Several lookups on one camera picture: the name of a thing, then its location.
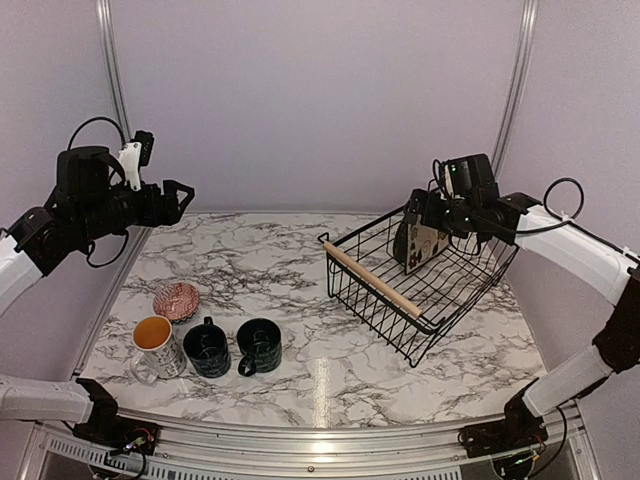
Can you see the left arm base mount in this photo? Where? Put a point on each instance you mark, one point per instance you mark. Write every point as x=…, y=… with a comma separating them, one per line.
x=107, y=427

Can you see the dark blue mug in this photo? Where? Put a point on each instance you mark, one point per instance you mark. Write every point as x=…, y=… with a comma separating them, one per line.
x=206, y=347

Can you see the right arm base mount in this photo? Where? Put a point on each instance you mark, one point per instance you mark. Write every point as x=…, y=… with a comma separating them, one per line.
x=518, y=428

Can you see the black round plate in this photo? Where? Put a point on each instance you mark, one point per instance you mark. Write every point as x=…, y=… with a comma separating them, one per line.
x=401, y=243

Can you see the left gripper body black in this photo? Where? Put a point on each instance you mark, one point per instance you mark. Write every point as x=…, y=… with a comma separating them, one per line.
x=99, y=215

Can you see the aluminium front table rail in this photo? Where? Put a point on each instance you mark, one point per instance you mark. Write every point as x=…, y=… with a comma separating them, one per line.
x=190, y=449

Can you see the aluminium frame post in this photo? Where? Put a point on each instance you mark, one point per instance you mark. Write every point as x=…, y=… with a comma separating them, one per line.
x=521, y=65
x=109, y=49

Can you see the dark green mug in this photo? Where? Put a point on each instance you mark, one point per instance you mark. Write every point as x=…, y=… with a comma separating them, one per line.
x=260, y=343

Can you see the aluminium frame post left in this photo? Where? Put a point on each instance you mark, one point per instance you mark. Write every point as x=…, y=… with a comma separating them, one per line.
x=109, y=49

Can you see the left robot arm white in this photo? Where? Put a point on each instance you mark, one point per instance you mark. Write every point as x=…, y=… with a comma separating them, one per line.
x=32, y=248

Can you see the white patterned mug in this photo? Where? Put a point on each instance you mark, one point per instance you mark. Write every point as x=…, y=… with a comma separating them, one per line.
x=159, y=355

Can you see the black wire dish rack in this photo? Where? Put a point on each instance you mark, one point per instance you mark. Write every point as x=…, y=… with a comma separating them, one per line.
x=443, y=290

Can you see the square patterned plate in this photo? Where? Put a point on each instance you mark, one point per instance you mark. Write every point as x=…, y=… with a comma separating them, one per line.
x=423, y=243

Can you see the aluminium frame post right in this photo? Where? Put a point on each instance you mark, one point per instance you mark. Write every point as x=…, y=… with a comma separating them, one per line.
x=521, y=65

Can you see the red white patterned bowl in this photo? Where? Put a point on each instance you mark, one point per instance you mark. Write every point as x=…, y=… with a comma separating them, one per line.
x=178, y=302

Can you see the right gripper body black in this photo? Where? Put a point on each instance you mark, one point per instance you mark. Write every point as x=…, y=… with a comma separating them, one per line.
x=460, y=220

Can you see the front wooden rack handle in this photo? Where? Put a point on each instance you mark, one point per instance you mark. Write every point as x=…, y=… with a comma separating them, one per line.
x=371, y=279

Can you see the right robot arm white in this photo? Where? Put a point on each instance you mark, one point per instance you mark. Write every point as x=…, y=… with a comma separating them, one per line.
x=583, y=266

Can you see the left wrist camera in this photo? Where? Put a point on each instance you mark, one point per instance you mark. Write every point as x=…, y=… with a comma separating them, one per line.
x=134, y=155

